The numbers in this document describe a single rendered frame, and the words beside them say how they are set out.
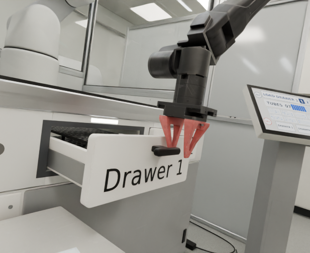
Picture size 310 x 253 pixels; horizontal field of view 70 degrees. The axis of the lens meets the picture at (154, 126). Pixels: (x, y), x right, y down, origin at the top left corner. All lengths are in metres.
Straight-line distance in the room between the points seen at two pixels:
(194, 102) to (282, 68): 1.73
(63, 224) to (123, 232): 0.31
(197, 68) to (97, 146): 0.22
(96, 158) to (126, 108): 0.27
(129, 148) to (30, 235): 0.20
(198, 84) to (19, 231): 0.38
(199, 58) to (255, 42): 1.81
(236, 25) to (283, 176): 0.98
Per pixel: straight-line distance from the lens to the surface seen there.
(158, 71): 0.47
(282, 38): 2.18
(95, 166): 0.34
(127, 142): 0.37
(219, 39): 0.48
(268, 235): 1.42
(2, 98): 0.44
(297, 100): 1.41
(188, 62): 0.42
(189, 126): 0.39
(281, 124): 1.20
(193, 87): 0.41
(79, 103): 0.50
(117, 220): 0.68
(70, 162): 0.42
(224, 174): 2.17
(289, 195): 1.40
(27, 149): 0.46
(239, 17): 0.51
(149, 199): 0.76
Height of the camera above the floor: 0.97
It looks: 3 degrees down
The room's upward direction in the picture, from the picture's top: 8 degrees clockwise
